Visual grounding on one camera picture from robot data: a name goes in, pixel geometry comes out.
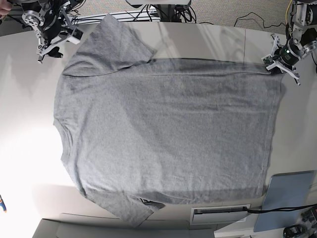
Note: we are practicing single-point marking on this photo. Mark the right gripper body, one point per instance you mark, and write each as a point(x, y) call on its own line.
point(53, 35)

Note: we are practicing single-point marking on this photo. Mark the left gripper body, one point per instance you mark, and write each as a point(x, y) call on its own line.
point(289, 54)

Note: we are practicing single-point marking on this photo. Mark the grey T-shirt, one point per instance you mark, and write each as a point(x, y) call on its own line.
point(139, 132)

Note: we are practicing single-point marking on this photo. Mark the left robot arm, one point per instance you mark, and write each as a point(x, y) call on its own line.
point(301, 38)

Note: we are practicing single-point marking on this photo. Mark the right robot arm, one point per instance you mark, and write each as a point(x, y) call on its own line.
point(38, 14)

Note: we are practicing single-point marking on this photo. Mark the white central stand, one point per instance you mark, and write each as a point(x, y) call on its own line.
point(153, 2)

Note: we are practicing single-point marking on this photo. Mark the blue-grey flat board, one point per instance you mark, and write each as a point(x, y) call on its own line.
point(284, 190)

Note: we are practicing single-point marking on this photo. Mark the black device bottom right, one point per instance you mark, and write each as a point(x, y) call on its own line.
point(295, 231)

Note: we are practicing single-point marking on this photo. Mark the orange blue tool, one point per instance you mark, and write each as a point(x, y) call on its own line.
point(2, 205)

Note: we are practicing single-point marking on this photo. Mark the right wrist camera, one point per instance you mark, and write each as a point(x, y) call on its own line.
point(74, 36)

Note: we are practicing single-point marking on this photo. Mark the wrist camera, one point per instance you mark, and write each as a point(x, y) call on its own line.
point(268, 62)
point(74, 36)

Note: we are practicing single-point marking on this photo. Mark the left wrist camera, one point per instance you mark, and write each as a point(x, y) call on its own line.
point(268, 62)

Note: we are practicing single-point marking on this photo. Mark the white cable slot tray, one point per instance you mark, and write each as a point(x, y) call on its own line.
point(218, 214)

